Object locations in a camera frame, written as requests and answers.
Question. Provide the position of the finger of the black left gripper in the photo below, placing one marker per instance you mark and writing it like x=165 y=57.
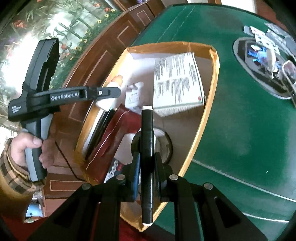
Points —
x=96 y=93

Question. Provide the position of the white printed medicine box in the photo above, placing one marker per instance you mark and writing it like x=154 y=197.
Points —
x=177 y=84

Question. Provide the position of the white power adapter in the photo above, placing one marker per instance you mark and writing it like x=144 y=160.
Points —
x=133 y=97

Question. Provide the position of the white squeeze tube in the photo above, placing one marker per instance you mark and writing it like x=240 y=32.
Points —
x=271 y=62

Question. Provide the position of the black cylindrical tube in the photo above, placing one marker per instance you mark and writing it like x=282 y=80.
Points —
x=147 y=165

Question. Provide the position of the clear cartoon zipper pouch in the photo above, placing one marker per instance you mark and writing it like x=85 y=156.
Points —
x=288 y=75

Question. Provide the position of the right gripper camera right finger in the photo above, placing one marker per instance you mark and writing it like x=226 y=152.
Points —
x=164 y=185

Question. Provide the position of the yellow cardboard box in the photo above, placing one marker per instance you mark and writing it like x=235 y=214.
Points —
x=136 y=64

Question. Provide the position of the mahjong table centre control panel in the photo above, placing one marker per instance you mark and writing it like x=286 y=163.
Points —
x=251 y=57

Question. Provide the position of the tape roll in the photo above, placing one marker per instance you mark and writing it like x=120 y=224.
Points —
x=162 y=144

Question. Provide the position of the plaid sleeve forearm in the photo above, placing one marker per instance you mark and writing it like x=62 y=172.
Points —
x=16 y=188

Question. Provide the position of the spread pile of cards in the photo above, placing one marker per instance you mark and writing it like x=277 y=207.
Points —
x=281 y=38

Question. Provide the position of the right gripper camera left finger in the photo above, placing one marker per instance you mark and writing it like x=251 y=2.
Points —
x=134 y=176

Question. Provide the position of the spade playing card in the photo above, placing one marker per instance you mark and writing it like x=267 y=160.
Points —
x=266 y=42

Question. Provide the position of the face-down grey card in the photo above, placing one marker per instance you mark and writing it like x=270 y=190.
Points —
x=247 y=30

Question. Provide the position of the person's left hand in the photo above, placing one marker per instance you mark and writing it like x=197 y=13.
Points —
x=25 y=140

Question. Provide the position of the wooden wall cabinet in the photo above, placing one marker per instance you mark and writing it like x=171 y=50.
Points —
x=79 y=85

